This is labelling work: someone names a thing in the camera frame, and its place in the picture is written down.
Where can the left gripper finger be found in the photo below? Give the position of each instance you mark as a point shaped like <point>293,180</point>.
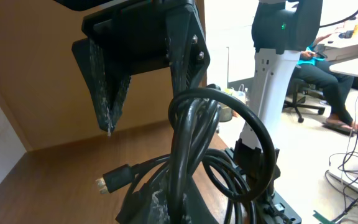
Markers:
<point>145,206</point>

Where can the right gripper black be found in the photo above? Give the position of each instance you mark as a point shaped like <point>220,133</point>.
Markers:
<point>136,37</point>

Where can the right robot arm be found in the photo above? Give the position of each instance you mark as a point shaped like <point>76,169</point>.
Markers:
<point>279,36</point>

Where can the black office chair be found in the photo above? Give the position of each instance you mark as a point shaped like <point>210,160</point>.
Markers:
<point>298,89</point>

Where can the person in teal shirt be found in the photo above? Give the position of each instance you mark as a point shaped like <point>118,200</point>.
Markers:
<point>335,86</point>

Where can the white desk with items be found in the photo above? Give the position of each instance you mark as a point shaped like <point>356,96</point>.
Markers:
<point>341,48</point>

